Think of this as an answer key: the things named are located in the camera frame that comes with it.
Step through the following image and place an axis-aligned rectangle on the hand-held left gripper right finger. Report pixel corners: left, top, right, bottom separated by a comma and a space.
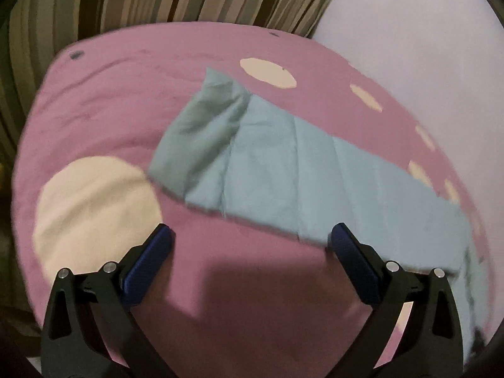
328, 222, 465, 378

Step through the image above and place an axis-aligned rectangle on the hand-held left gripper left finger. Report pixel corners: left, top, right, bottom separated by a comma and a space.
40, 223, 176, 378

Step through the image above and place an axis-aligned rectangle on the light blue garment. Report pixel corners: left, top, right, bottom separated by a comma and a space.
147, 67, 491, 363

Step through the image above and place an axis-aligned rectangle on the pink dotted bed sheet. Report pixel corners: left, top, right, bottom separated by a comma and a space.
11, 21, 493, 378

